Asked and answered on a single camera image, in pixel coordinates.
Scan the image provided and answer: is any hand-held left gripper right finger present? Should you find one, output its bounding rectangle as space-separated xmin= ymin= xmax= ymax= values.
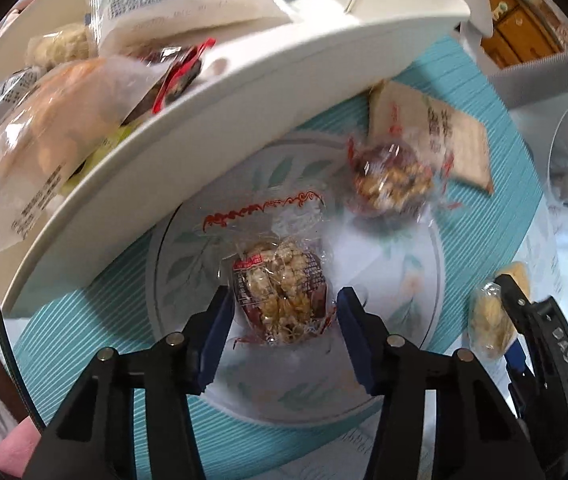
xmin=336 ymin=286 xmax=547 ymax=480

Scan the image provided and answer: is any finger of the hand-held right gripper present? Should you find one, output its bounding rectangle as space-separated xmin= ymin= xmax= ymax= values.
xmin=506 ymin=339 xmax=548 ymax=422
xmin=494 ymin=272 xmax=568 ymax=412

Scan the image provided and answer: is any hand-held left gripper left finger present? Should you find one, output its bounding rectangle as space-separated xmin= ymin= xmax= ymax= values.
xmin=21 ymin=285 xmax=237 ymax=480

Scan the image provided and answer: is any clear yellow cracker packet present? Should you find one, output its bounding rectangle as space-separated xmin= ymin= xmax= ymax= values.
xmin=468 ymin=261 xmax=533 ymax=362
xmin=25 ymin=29 xmax=96 ymax=70

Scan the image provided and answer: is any clear nut cluster packet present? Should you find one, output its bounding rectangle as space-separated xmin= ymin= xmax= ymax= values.
xmin=345 ymin=135 xmax=464 ymax=218
xmin=203 ymin=189 xmax=339 ymax=347

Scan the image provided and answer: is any green pineapple cake packet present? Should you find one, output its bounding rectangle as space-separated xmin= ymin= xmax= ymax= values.
xmin=61 ymin=124 xmax=137 ymax=197

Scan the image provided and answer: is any white plastic tray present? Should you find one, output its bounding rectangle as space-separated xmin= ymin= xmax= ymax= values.
xmin=0 ymin=0 xmax=473 ymax=318

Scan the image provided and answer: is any clear pastry packet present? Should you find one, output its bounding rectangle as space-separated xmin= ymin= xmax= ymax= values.
xmin=0 ymin=56 xmax=167 ymax=257

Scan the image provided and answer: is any dark red date packet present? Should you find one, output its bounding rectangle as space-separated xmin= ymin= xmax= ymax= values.
xmin=123 ymin=36 xmax=215 ymax=127

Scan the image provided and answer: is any white bread packet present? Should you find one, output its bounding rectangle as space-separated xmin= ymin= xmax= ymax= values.
xmin=88 ymin=0 xmax=295 ymax=57

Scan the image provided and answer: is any floral print plate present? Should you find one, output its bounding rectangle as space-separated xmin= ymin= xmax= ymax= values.
xmin=145 ymin=131 xmax=445 ymax=427

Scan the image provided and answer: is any teal striped placemat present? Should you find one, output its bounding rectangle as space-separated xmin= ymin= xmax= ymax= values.
xmin=11 ymin=35 xmax=548 ymax=480

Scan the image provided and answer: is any pink cloth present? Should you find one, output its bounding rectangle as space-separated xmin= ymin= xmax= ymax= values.
xmin=0 ymin=282 xmax=44 ymax=472

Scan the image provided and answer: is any beige snack packet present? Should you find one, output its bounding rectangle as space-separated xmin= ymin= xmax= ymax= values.
xmin=368 ymin=80 xmax=495 ymax=197

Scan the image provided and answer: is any wooden drawer cabinet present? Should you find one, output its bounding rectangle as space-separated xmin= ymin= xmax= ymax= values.
xmin=423 ymin=0 xmax=565 ymax=69

